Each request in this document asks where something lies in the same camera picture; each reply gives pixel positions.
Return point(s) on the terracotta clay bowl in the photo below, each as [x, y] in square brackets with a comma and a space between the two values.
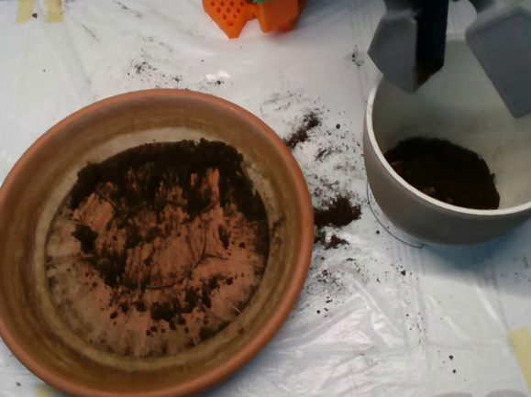
[23, 282]

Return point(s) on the white ceramic pot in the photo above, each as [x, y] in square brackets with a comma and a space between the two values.
[424, 117]

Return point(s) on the clear plastic cover sheet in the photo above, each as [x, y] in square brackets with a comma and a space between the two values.
[396, 335]

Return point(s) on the dark potting soil heap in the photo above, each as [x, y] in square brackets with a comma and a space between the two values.
[162, 170]
[443, 175]

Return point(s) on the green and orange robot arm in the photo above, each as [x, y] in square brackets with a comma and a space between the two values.
[273, 9]

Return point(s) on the spilled dark soil clump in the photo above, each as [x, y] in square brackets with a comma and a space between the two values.
[335, 211]
[304, 131]

